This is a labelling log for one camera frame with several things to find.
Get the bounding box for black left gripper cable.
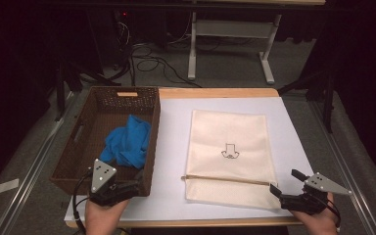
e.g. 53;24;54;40
71;167;94;235

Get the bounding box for black floor cables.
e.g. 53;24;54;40
112;19;204;88

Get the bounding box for metal floor rail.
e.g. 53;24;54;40
0;94;76;235
307;101;376;235

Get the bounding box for person's right hand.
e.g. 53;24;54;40
290;192;340;235

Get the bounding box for white table sheet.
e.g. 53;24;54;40
64;96;317;223

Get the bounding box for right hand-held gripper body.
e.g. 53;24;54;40
280;171;353;215

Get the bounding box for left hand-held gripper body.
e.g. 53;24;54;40
89;159;138;208

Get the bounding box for cream mesh laundry bag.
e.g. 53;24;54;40
180;109;283;211

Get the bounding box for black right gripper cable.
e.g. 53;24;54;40
319;197;342;229

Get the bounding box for person's left hand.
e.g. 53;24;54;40
84;197;131;235

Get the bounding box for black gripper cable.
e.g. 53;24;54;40
71;167;94;235
319;197;342;229

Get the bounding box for black stand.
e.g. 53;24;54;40
53;58;121;121
277;70;337;133

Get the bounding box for brown wicker basket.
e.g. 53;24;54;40
49;85;162;197

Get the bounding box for white desk frame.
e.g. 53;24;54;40
187;0;326;85

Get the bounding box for white tape strip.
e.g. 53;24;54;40
0;178;20;195

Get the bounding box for blue cloth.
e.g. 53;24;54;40
99;114;152;169

